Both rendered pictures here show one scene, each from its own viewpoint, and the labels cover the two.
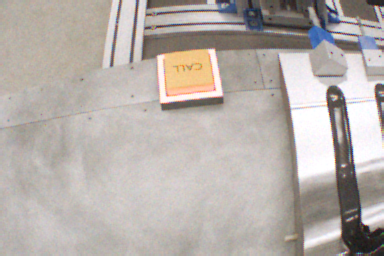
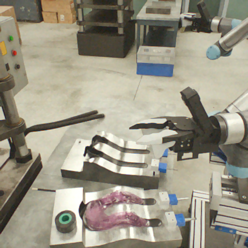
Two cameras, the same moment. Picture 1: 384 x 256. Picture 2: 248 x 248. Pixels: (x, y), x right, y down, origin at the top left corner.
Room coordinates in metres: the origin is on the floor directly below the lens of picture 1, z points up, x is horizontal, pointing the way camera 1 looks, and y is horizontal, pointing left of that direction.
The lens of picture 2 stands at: (0.80, -1.31, 1.81)
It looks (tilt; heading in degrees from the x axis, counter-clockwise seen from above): 35 degrees down; 100
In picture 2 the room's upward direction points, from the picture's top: straight up
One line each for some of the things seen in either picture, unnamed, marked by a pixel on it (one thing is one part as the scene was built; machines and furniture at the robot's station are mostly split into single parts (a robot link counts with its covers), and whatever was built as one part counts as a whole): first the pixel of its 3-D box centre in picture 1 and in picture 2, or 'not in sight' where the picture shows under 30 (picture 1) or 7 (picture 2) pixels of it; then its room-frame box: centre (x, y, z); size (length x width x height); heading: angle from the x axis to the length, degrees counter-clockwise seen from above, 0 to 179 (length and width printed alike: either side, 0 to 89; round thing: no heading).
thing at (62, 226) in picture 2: not in sight; (66, 221); (0.47, -0.72, 0.93); 0.08 x 0.08 x 0.04
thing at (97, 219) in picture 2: not in sight; (116, 209); (0.64, -0.61, 0.90); 0.26 x 0.18 x 0.08; 17
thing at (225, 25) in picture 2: not in sight; (230, 26); (1.10, 0.25, 1.43); 0.11 x 0.08 x 0.09; 150
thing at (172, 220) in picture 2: not in sight; (181, 220); (0.91, -0.58, 0.86); 0.13 x 0.05 x 0.05; 17
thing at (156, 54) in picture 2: not in sight; (156, 54); (0.57, 3.00, 0.28); 0.61 x 0.41 x 0.15; 179
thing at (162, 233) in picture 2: not in sight; (115, 216); (0.64, -0.62, 0.86); 0.50 x 0.26 x 0.11; 17
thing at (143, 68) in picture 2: not in sight; (155, 65); (0.56, 3.00, 0.11); 0.61 x 0.41 x 0.22; 179
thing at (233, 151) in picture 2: not in sight; (240, 152); (1.01, -0.70, 1.34); 0.11 x 0.08 x 0.11; 111
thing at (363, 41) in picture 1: (367, 44); (164, 167); (0.82, -0.32, 0.89); 0.13 x 0.05 x 0.05; 0
